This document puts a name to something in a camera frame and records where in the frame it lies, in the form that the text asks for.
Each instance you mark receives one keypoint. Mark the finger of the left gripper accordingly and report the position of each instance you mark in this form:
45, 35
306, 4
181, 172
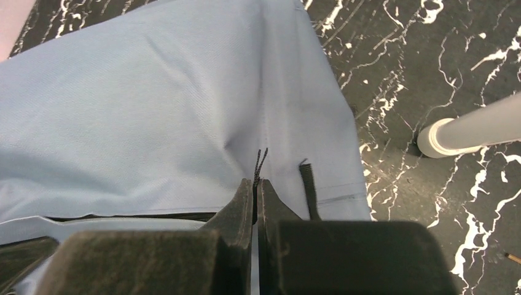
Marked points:
19, 259

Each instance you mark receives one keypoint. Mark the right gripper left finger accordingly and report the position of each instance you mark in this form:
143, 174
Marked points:
215, 259

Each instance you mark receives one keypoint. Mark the white pvc pipe frame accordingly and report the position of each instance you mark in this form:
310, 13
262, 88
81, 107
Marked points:
496, 123

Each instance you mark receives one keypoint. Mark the blue student backpack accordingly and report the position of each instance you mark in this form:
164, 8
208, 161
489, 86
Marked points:
151, 120

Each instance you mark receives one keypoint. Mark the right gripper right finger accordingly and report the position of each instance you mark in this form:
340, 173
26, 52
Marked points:
344, 257

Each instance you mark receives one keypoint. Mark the small brown stick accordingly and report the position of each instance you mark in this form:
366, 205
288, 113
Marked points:
513, 257

